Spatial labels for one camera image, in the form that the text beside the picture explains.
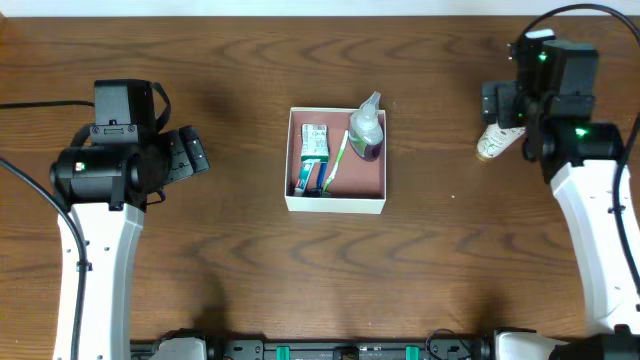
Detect white box with pink interior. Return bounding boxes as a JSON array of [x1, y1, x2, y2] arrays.
[[284, 107, 387, 215]]

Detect blue disposable razor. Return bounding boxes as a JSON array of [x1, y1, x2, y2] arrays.
[[304, 163, 327, 198]]

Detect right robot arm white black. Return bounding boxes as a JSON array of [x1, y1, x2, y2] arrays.
[[476, 29, 639, 359]]

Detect small green white carton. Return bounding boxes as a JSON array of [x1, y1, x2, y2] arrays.
[[301, 124, 329, 163]]

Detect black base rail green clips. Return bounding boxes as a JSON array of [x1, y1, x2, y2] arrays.
[[131, 329, 495, 360]]

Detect green white toothpaste tube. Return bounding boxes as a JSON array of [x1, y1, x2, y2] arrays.
[[293, 161, 315, 197]]

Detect clear pump bottle dark liquid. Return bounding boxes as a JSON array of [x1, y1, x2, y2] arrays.
[[349, 92, 384, 162]]

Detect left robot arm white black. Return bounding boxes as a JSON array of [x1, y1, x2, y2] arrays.
[[50, 79, 209, 359]]

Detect white patterned squeeze tube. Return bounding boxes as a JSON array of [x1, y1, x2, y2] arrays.
[[476, 123, 525, 161]]

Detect green white toothbrush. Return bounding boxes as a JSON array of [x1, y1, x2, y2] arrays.
[[321, 130, 349, 197]]

